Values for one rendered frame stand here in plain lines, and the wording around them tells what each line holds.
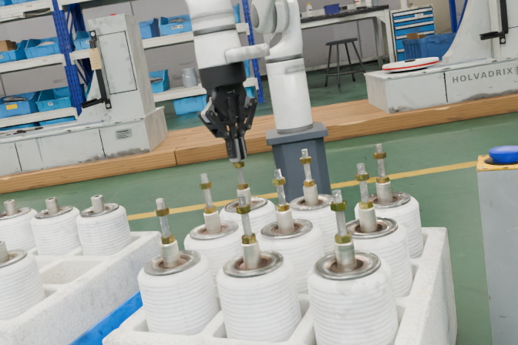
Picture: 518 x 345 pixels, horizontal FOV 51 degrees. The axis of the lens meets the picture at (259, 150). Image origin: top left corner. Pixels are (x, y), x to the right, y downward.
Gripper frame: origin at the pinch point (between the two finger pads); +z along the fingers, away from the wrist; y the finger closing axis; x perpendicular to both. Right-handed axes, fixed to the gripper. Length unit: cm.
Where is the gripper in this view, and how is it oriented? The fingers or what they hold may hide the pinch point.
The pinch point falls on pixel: (236, 149)
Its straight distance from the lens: 90.9
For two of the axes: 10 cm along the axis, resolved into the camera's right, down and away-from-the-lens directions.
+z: 1.7, 9.7, 1.8
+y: -6.1, 2.5, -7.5
